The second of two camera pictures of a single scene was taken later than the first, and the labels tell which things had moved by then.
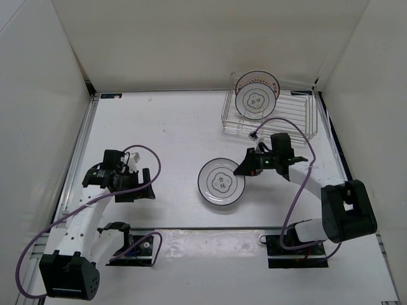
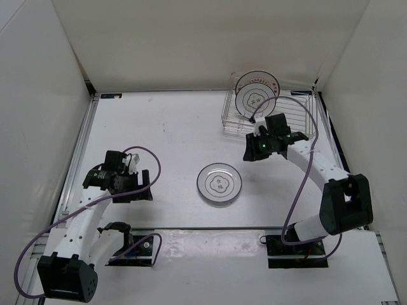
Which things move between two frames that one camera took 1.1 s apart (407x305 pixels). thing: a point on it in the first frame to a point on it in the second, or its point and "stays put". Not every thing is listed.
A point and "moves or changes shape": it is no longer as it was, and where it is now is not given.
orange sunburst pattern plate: [259, 76] stays put
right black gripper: [248, 166] to [252, 153]
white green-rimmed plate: [217, 183] moves or changes shape
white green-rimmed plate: [255, 100] stays put
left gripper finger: [145, 175] stays put
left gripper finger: [146, 193] stays put
